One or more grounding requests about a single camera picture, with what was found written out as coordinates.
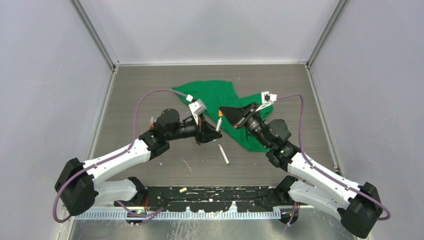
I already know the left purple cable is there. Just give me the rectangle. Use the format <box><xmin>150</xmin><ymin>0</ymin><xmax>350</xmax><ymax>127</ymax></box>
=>
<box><xmin>52</xmin><ymin>89</ymin><xmax>193</xmax><ymax>224</ymax></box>

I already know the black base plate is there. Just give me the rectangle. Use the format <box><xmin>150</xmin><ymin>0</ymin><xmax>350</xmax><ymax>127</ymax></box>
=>
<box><xmin>121</xmin><ymin>186</ymin><xmax>294</xmax><ymax>213</ymax></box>

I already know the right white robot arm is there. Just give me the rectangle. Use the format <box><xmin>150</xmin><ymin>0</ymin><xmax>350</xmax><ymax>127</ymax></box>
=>
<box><xmin>219</xmin><ymin>102</ymin><xmax>383</xmax><ymax>239</ymax></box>

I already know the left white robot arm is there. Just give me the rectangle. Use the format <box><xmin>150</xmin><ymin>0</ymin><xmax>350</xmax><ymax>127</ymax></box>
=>
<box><xmin>54</xmin><ymin>108</ymin><xmax>222</xmax><ymax>217</ymax></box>

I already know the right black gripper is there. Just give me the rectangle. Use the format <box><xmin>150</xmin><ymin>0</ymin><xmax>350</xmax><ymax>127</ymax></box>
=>
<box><xmin>220</xmin><ymin>101</ymin><xmax>272</xmax><ymax>149</ymax></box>

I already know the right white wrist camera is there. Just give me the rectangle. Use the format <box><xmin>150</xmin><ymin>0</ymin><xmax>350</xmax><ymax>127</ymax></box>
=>
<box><xmin>256</xmin><ymin>91</ymin><xmax>278</xmax><ymax>112</ymax></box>

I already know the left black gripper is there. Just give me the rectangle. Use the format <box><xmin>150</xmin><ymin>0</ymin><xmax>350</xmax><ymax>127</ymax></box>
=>
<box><xmin>166</xmin><ymin>113</ymin><xmax>222</xmax><ymax>146</ymax></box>

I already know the white marker green tip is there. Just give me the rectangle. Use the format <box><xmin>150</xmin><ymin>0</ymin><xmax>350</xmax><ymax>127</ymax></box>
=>
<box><xmin>218</xmin><ymin>144</ymin><xmax>230</xmax><ymax>165</ymax></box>

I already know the red orange pen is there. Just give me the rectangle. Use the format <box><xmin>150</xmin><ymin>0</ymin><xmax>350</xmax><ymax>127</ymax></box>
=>
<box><xmin>149</xmin><ymin>116</ymin><xmax>155</xmax><ymax>129</ymax></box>

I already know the green cloth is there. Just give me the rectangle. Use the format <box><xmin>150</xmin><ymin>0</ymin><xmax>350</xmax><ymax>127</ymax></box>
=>
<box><xmin>172</xmin><ymin>80</ymin><xmax>268</xmax><ymax>153</ymax></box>

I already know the white marker blue tip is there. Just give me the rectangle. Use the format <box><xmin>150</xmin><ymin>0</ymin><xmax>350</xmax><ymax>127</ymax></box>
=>
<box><xmin>215</xmin><ymin>117</ymin><xmax>222</xmax><ymax>132</ymax></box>

